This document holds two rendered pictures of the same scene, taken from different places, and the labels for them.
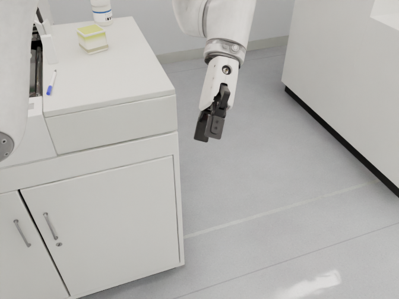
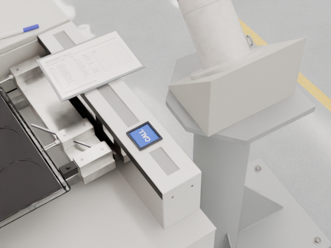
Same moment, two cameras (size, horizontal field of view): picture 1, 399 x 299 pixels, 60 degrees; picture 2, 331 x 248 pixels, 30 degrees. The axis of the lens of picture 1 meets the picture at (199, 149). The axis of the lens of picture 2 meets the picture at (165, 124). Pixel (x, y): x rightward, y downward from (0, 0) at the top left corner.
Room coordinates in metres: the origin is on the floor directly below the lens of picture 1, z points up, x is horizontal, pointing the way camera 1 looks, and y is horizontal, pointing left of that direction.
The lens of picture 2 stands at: (0.76, 1.58, 1.98)
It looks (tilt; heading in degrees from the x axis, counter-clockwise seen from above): 51 degrees down; 257
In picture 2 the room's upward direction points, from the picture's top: 2 degrees counter-clockwise
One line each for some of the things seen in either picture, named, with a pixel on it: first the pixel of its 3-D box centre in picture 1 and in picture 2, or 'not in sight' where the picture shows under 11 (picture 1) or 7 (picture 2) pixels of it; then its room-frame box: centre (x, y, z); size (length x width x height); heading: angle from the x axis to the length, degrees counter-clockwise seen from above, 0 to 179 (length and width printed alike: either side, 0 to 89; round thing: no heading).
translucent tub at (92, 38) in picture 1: (92, 39); not in sight; (1.09, 0.35, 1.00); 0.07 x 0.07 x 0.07; 38
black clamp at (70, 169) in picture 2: not in sight; (68, 170); (0.79, 0.79, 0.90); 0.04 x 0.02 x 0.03; 19
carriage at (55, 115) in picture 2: not in sight; (61, 119); (0.79, 0.62, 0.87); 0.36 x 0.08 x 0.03; 109
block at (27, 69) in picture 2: not in sight; (27, 69); (0.84, 0.47, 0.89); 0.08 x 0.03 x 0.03; 19
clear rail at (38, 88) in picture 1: (38, 68); not in sight; (1.09, 0.56, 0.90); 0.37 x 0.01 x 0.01; 19
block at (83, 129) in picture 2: not in sight; (75, 133); (0.76, 0.70, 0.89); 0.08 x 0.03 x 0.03; 19
